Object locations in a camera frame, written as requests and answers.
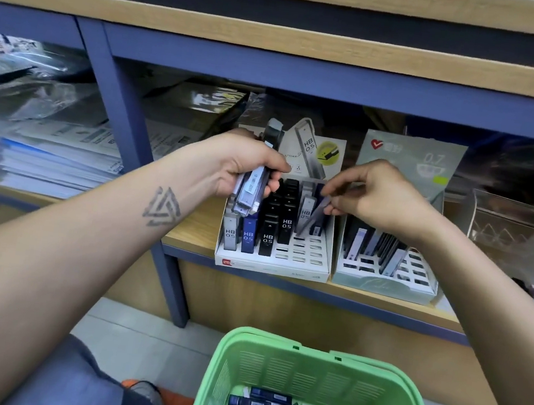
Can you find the green plastic basket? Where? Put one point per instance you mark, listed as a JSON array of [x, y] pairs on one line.
[[326, 360]]

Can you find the bundle of lead cases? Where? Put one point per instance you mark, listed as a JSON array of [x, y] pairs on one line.
[[252, 189]]

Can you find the grey sneaker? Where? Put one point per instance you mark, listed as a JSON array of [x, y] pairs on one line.
[[150, 400]]

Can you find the single lead case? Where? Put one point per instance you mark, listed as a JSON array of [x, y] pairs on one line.
[[312, 215]]

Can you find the person's right hand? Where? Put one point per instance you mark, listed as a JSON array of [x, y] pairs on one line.
[[383, 199]]

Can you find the pale green display box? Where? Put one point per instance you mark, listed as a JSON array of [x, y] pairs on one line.
[[416, 159]]

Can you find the white display box red label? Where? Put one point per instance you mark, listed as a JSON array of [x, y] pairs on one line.
[[304, 257]]

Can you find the person's left forearm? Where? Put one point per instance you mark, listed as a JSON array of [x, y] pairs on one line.
[[55, 291]]

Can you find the person's left hand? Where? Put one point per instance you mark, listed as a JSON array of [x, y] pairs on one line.
[[233, 162]]

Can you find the clear plastic display box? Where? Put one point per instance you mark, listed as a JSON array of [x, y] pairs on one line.
[[522, 239]]

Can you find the stack of wrapped paper packs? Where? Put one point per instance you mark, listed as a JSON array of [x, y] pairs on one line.
[[63, 138]]

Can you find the person's right forearm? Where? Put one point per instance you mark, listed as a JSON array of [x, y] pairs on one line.
[[492, 331]]

